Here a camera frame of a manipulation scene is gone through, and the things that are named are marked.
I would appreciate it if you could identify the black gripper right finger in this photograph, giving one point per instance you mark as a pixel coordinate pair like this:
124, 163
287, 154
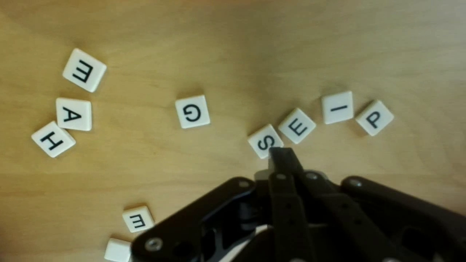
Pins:
357, 221

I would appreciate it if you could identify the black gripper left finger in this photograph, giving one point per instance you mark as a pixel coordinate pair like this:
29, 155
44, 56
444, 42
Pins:
208, 229

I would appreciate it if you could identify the white letter tile E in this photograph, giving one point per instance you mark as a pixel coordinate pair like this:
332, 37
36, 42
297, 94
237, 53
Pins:
83, 71
297, 126

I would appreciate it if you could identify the blank white tile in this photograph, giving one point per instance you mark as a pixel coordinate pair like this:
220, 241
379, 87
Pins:
116, 251

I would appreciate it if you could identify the white letter tile P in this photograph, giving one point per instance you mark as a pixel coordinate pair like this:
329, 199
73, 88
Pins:
374, 119

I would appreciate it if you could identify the white letter tile S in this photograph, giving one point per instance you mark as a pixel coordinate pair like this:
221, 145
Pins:
263, 141

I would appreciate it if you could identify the white letter tile I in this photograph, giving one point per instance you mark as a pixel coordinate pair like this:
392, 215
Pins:
338, 109

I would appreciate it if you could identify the white letter tile G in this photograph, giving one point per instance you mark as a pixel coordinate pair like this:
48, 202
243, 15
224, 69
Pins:
192, 112

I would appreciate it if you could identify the white letter tile A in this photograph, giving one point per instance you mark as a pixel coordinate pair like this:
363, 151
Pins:
73, 114

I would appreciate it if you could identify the white letter tile H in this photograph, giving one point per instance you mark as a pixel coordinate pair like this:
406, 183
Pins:
52, 141

